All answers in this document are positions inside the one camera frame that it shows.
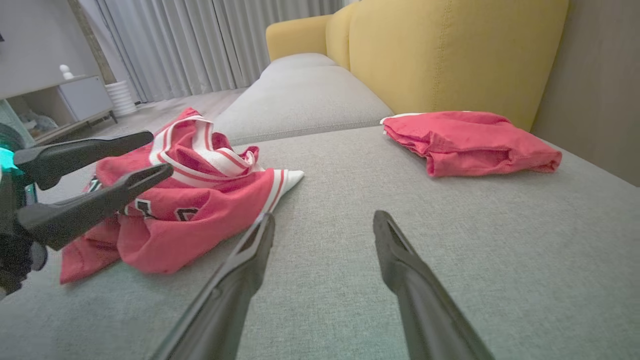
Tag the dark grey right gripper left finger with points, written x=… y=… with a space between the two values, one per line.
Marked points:
x=225 y=300

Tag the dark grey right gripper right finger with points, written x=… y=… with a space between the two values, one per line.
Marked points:
x=425 y=310

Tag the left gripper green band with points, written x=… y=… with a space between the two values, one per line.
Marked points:
x=12 y=255

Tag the red basketball jersey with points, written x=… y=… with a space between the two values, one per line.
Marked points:
x=200 y=215

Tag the red shorts with white stripe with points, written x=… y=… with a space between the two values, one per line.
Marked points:
x=465 y=142

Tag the grey clutter in cabinet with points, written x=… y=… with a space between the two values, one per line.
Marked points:
x=39 y=123

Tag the long low tv cabinet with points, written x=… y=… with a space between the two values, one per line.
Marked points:
x=45 y=102

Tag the grey cabinet door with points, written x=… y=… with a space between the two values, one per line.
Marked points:
x=86 y=97

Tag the white ribbed cylinder vase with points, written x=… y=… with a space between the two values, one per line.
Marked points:
x=121 y=99

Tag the small white figurine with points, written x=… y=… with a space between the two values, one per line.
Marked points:
x=66 y=73

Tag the grey pleated curtain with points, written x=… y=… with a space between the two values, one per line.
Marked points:
x=200 y=45

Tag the yellow sofa with grey seats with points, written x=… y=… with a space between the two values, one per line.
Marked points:
x=440 y=60

